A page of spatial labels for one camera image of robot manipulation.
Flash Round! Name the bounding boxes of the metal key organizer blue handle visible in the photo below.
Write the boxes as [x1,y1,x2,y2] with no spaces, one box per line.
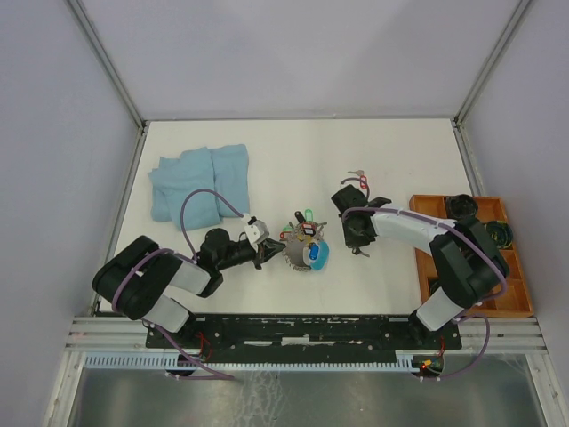
[280,222,330,272]

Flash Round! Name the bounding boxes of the key yellow tag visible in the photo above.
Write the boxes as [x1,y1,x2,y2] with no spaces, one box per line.
[352,247,370,258]

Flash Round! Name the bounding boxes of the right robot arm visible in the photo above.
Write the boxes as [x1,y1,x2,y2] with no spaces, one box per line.
[331,185,509,348]

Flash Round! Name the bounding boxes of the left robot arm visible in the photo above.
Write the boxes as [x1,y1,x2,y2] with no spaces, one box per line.
[92,228,285,347]

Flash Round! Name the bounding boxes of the blue key tag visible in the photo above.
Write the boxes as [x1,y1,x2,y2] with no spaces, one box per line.
[307,243,320,262]

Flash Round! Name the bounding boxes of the light blue folded cloth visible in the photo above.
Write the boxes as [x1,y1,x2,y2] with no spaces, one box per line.
[148,144,250,230]

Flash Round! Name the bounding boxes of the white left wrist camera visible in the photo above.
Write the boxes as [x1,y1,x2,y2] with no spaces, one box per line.
[242,213,269,246]

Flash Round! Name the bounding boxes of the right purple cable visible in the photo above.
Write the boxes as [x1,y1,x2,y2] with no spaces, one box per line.
[340,175,510,382]

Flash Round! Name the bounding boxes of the purple cable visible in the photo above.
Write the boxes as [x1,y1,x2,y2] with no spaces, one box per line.
[340,175,510,382]
[110,189,254,383]

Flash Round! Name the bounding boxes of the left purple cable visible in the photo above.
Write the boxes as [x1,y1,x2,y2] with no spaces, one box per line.
[110,189,254,383]

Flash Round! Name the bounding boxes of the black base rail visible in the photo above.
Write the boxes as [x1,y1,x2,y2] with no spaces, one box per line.
[146,314,462,364]

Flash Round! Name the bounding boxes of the black coiled cable top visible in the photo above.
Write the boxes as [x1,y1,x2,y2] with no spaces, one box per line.
[446,194,479,222]

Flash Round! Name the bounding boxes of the black green coiled cable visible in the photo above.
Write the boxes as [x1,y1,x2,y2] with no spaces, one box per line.
[484,220,516,250]

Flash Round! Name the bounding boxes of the white slotted cable duct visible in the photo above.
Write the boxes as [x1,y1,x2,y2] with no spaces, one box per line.
[84,349,423,370]

